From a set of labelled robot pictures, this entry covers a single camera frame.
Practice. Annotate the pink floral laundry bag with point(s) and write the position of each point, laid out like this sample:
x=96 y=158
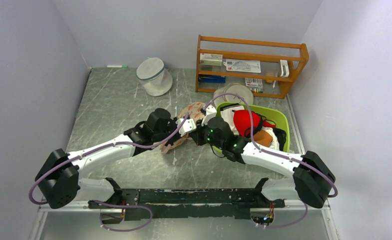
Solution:
x=194 y=110

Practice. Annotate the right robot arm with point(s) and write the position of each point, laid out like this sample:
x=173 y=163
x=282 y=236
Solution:
x=306 y=176

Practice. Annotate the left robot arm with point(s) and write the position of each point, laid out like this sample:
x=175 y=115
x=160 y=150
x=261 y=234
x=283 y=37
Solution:
x=62 y=178

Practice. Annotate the white bra black trim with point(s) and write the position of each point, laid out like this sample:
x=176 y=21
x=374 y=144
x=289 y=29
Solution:
x=233 y=115

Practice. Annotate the red bra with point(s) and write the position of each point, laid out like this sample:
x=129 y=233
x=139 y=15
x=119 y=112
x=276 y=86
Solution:
x=247 y=124

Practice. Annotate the round white mesh bag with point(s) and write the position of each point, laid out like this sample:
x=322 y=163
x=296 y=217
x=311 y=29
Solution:
x=233 y=88

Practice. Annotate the white cylindrical mesh bag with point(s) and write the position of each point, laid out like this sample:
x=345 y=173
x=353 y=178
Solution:
x=154 y=77

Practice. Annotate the white box on shelf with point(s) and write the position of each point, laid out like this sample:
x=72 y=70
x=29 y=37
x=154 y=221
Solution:
x=210 y=59

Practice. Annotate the marker pen pack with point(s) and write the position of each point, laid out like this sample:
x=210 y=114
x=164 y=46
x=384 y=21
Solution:
x=254 y=84

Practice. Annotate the white flat packet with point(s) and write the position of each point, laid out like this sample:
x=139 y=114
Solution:
x=245 y=66

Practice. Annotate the green plastic basket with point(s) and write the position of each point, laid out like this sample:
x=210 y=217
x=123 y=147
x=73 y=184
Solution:
x=277 y=138

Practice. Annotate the orange wooden shelf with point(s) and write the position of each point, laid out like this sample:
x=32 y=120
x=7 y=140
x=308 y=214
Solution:
x=267 y=52

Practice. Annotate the green white marker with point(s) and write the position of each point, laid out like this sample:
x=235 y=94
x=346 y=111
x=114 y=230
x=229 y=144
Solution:
x=117 y=66

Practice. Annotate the white silver device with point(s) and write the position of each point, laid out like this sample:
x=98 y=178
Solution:
x=284 y=68

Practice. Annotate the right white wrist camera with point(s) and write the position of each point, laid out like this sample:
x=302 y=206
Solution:
x=209 y=112

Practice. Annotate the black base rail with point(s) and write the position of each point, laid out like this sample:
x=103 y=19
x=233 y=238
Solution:
x=189 y=203

